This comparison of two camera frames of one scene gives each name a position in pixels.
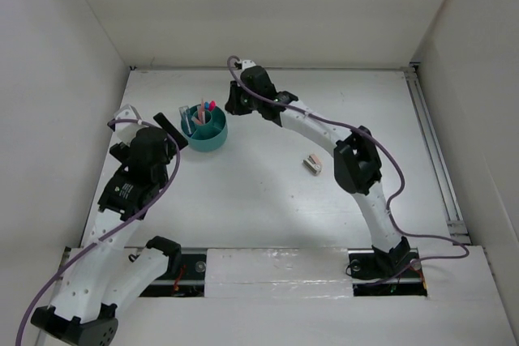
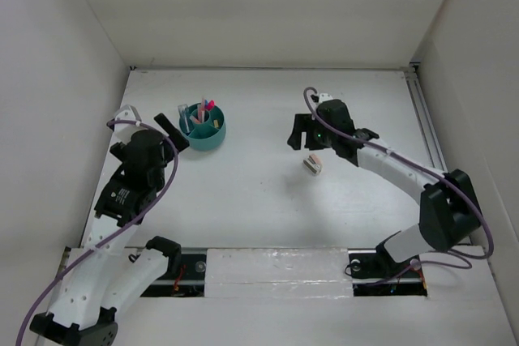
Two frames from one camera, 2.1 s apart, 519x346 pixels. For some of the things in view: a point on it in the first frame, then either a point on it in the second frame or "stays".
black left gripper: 161,121 stays
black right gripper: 232,104 → 302,123
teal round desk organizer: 204,128 stays
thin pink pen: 203,112 stays
